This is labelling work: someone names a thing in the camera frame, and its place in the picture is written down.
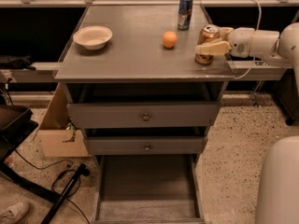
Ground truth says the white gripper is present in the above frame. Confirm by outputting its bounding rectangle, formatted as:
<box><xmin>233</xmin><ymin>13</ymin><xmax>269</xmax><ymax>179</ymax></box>
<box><xmin>195</xmin><ymin>27</ymin><xmax>255</xmax><ymax>58</ymax></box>

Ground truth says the orange soda can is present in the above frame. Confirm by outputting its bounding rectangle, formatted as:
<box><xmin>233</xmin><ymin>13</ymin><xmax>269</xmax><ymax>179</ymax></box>
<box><xmin>194</xmin><ymin>24</ymin><xmax>220</xmax><ymax>65</ymax></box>

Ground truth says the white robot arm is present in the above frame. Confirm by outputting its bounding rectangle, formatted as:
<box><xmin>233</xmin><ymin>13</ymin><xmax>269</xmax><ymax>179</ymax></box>
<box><xmin>197</xmin><ymin>92</ymin><xmax>298</xmax><ymax>224</ymax></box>

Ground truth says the blue energy drink can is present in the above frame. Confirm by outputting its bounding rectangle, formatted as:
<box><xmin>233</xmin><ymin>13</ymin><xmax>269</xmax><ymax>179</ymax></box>
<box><xmin>178</xmin><ymin>0</ymin><xmax>193</xmax><ymax>30</ymax></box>

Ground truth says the grey drawer cabinet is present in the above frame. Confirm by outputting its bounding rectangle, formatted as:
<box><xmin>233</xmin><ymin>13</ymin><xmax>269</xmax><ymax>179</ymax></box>
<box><xmin>53</xmin><ymin>4</ymin><xmax>235</xmax><ymax>165</ymax></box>

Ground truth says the top grey drawer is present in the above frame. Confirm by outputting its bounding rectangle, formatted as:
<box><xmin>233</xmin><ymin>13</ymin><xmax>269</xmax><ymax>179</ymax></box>
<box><xmin>67</xmin><ymin>102</ymin><xmax>220</xmax><ymax>128</ymax></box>

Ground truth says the grey drawer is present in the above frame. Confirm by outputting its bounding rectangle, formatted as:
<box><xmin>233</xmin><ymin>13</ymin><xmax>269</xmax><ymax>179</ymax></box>
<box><xmin>92</xmin><ymin>155</ymin><xmax>206</xmax><ymax>224</ymax></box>
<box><xmin>84</xmin><ymin>136</ymin><xmax>207</xmax><ymax>155</ymax></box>
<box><xmin>67</xmin><ymin>102</ymin><xmax>220</xmax><ymax>128</ymax></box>

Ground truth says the middle grey drawer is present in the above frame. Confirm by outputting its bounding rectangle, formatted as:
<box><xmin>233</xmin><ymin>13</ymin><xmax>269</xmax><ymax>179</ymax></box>
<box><xmin>84</xmin><ymin>136</ymin><xmax>207</xmax><ymax>155</ymax></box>

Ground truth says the bottom grey drawer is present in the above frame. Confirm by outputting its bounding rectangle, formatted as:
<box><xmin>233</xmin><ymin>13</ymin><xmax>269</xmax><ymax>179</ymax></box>
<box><xmin>92</xmin><ymin>155</ymin><xmax>206</xmax><ymax>224</ymax></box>

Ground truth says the orange fruit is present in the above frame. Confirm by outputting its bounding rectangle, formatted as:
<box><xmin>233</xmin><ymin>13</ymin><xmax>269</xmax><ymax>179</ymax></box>
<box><xmin>163</xmin><ymin>31</ymin><xmax>178</xmax><ymax>49</ymax></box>

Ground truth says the white bowl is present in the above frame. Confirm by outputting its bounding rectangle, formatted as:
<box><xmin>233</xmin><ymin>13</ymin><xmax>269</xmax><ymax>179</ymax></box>
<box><xmin>73</xmin><ymin>26</ymin><xmax>113</xmax><ymax>50</ymax></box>

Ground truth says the black stand leg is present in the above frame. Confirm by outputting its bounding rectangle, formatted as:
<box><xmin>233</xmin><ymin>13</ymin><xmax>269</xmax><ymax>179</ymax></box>
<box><xmin>40</xmin><ymin>164</ymin><xmax>90</xmax><ymax>224</ymax></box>

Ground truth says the cardboard box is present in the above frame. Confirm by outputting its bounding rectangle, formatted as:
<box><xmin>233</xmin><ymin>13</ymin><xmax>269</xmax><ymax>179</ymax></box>
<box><xmin>37</xmin><ymin>85</ymin><xmax>89</xmax><ymax>158</ymax></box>

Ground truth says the black chair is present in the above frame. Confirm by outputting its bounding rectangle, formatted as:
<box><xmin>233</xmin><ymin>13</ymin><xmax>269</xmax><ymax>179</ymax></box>
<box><xmin>0</xmin><ymin>105</ymin><xmax>60</xmax><ymax>203</ymax></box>

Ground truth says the white shoe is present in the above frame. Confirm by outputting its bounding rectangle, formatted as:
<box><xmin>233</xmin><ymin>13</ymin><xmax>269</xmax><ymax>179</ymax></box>
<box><xmin>0</xmin><ymin>202</ymin><xmax>30</xmax><ymax>224</ymax></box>

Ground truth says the white cable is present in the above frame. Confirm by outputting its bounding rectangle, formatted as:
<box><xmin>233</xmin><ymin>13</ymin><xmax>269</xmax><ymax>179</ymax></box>
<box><xmin>234</xmin><ymin>0</ymin><xmax>263</xmax><ymax>80</ymax></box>

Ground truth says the black cable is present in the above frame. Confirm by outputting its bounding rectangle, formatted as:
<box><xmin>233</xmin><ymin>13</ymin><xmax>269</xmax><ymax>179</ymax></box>
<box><xmin>13</xmin><ymin>148</ymin><xmax>92</xmax><ymax>224</ymax></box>

